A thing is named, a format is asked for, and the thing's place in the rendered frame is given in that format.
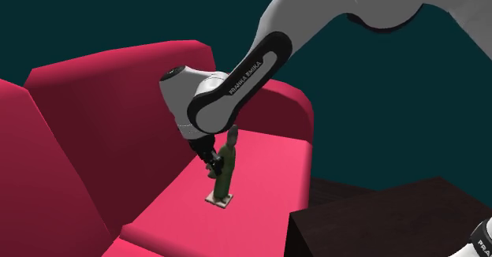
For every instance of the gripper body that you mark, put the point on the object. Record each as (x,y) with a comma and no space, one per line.
(202,146)

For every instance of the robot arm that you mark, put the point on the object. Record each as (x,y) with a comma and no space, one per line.
(215,106)

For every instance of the green standing figure statue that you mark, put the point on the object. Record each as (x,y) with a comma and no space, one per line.
(226,171)

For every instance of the red sofa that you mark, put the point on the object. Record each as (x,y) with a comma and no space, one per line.
(115,125)

